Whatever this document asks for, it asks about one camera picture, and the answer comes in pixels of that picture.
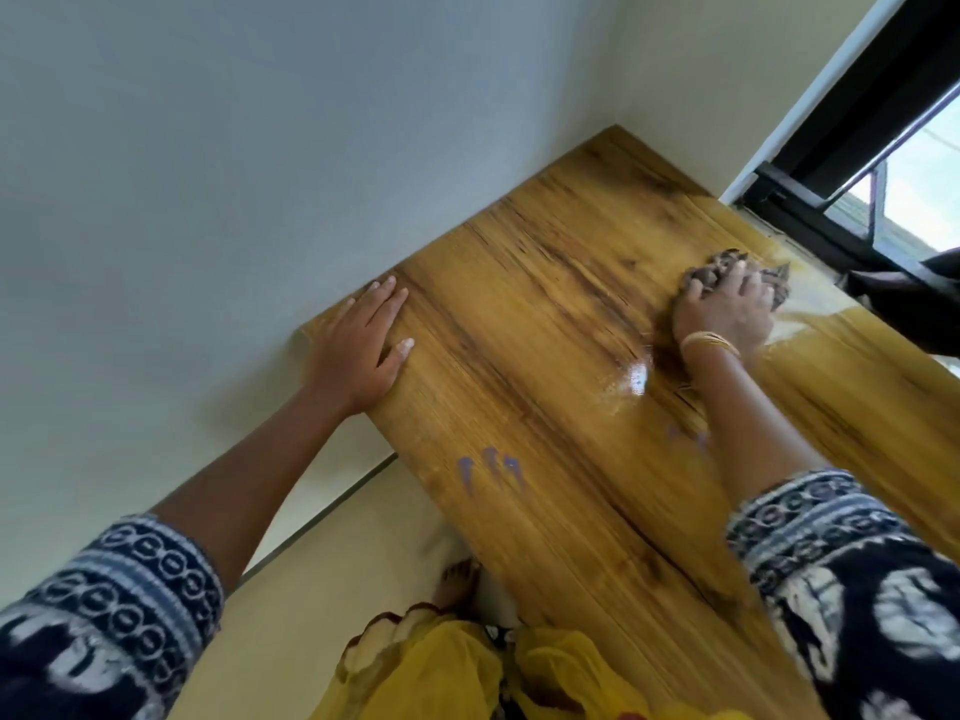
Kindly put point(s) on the blue white patterned top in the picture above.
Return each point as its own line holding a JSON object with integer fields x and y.
{"x": 112, "y": 629}

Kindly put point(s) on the wooden table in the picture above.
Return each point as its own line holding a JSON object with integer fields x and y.
{"x": 562, "y": 479}

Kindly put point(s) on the person's left foot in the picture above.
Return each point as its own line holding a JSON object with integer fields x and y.
{"x": 457, "y": 584}

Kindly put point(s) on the person's right forearm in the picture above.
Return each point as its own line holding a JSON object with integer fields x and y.
{"x": 750, "y": 434}

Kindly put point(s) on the black framed window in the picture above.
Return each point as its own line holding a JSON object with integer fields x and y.
{"x": 847, "y": 119}

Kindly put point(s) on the person's right hand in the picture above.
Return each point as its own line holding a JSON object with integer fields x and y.
{"x": 727, "y": 311}

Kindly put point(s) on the brown striped cleaning cloth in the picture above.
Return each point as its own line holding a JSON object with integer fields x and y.
{"x": 781, "y": 281}

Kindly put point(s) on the yellow garment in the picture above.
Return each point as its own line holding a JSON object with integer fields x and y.
{"x": 450, "y": 674}

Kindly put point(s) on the brown leaf-patterned curtain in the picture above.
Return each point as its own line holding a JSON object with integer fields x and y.
{"x": 915, "y": 307}

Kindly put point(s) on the person's left forearm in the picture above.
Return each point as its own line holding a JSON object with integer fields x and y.
{"x": 255, "y": 479}

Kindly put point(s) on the person's left hand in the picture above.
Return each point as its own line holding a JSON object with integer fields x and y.
{"x": 352, "y": 359}

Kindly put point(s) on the gold bangles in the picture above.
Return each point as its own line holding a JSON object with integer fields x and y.
{"x": 709, "y": 341}

